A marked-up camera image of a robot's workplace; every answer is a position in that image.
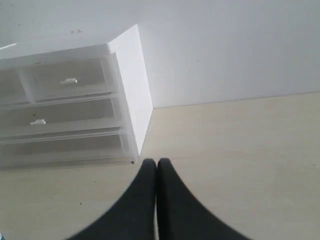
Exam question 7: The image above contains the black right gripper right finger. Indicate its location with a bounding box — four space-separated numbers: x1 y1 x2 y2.
156 158 248 240

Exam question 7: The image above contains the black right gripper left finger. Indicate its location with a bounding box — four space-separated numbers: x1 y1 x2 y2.
70 158 157 240

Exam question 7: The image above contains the white plastic drawer cabinet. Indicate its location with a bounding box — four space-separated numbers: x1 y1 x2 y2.
0 25 153 168

